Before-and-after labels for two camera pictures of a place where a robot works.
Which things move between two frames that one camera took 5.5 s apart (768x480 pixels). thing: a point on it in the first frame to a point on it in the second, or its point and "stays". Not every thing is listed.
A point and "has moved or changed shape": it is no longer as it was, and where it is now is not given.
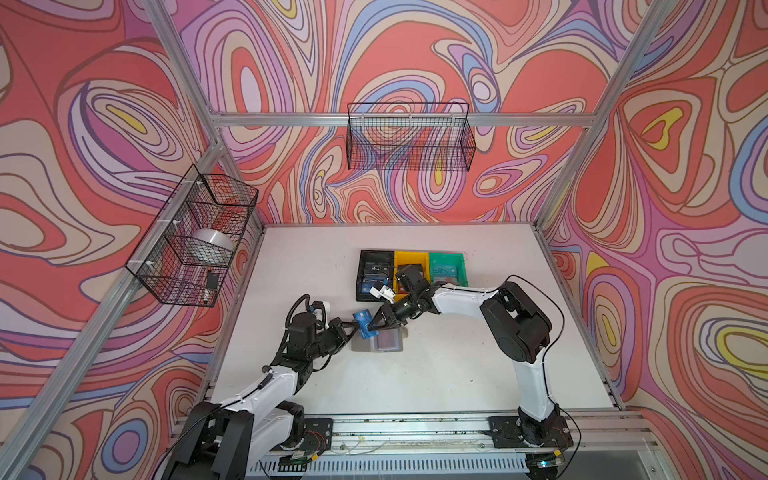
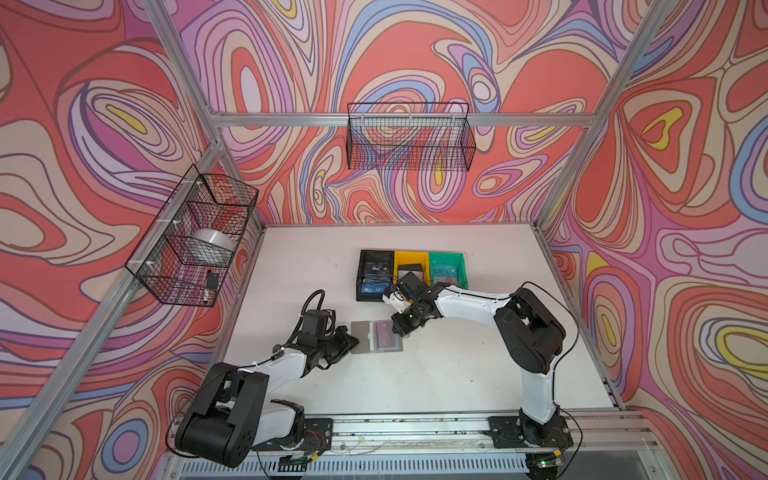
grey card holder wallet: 387,341 stays
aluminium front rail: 600,447 stays
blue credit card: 363,319 has moved or changed shape
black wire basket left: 185,252 stays
